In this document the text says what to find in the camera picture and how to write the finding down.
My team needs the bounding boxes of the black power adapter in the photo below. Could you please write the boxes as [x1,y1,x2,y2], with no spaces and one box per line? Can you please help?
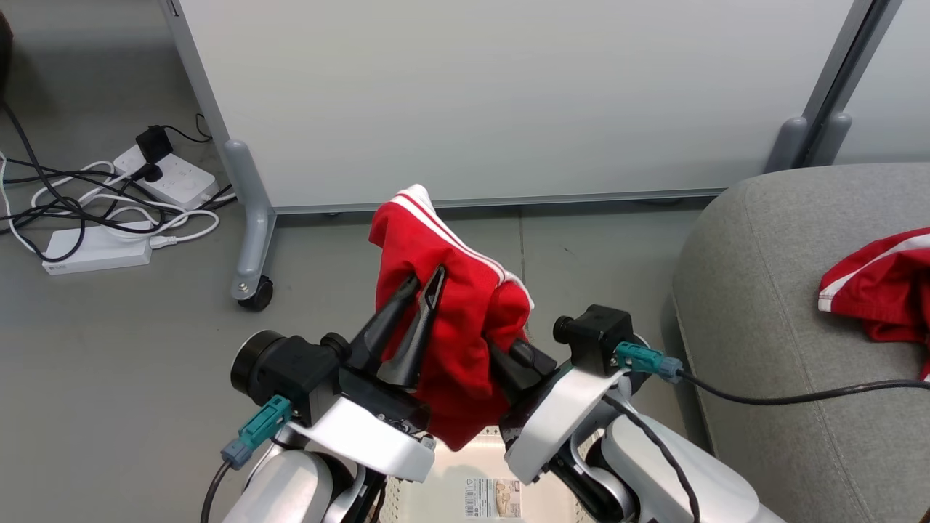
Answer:
[135,125,175,163]

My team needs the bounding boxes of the thin black adapter cable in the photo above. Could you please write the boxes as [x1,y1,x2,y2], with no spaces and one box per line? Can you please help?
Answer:
[161,113,214,145]

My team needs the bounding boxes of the teal right camera connector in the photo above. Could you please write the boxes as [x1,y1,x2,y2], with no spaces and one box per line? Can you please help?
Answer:
[614,341,684,384]

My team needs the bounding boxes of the white looped cable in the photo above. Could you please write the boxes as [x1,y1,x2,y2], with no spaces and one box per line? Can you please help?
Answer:
[0,151,132,259]

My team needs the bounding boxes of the black left camera cable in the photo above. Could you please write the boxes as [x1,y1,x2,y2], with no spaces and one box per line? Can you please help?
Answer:
[199,461,235,523]

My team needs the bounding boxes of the teal left camera connector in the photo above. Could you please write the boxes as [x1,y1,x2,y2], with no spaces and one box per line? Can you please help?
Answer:
[221,395,294,470]

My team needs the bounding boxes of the long black floor cable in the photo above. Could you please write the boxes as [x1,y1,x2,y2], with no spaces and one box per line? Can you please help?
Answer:
[0,98,171,264]

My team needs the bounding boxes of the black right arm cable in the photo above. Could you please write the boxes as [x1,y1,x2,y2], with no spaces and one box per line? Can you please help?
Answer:
[602,392,703,523]

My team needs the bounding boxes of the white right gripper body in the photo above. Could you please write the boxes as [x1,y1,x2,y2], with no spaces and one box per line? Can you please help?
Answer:
[498,363,633,486]

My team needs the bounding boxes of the large white partition panel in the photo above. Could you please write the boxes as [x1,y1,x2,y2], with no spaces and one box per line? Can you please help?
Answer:
[158,0,903,216]

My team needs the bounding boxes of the white cable with usb plug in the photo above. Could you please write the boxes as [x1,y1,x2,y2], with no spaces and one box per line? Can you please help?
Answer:
[102,192,221,251]

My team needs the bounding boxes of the grey fabric sofa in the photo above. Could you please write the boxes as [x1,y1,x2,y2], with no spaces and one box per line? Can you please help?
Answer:
[671,162,930,523]

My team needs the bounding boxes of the black camera cable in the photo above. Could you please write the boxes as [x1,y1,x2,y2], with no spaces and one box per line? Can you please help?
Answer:
[199,461,235,523]
[676,369,930,406]

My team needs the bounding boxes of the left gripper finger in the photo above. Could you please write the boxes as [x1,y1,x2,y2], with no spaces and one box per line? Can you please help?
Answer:
[349,274,422,376]
[376,265,448,389]

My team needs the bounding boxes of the black right camera cable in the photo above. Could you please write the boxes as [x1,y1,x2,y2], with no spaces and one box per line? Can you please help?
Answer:
[676,369,930,406]

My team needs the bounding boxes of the grey partition foot with caster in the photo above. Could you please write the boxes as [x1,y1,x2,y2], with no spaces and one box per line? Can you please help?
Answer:
[222,139,278,312]

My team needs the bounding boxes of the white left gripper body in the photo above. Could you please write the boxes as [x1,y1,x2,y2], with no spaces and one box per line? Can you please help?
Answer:
[288,367,438,485]

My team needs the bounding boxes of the white multi-socket power strip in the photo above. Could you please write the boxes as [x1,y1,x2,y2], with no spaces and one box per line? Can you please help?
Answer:
[113,142,220,211]

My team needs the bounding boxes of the teal camera connector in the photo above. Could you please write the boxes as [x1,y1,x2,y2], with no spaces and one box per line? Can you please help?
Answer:
[614,341,684,384]
[221,395,294,470]

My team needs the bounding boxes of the printed basket label sticker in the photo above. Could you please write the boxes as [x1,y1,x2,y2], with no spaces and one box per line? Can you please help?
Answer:
[464,477,523,519]

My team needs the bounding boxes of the white perforated laundry basket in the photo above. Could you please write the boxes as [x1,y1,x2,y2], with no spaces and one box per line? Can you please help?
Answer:
[378,425,586,523]

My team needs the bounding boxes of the narrow white partition panel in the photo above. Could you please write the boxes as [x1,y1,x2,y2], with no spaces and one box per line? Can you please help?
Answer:
[834,0,930,165]

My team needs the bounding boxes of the red garment wide white stripe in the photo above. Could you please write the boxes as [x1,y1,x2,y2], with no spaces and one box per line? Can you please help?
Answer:
[817,227,930,383]

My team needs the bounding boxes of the red garment thin white stripes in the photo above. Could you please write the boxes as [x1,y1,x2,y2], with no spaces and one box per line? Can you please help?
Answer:
[368,183,535,452]

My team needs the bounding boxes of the grey partition foot post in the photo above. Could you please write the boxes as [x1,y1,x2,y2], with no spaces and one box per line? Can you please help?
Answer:
[766,116,809,174]
[806,112,853,167]

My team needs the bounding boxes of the flat white power strip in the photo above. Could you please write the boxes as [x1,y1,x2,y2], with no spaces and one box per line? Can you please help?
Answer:
[41,221,154,276]

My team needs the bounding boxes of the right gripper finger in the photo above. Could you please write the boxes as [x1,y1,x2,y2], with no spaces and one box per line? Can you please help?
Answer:
[509,338,559,384]
[483,338,536,420]

